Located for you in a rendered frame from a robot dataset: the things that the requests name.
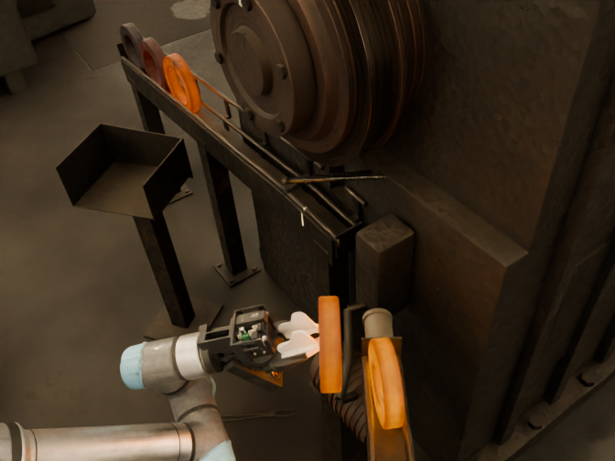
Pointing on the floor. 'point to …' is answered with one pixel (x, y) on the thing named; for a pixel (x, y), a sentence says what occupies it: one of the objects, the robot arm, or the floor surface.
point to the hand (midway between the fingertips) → (328, 337)
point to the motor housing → (343, 415)
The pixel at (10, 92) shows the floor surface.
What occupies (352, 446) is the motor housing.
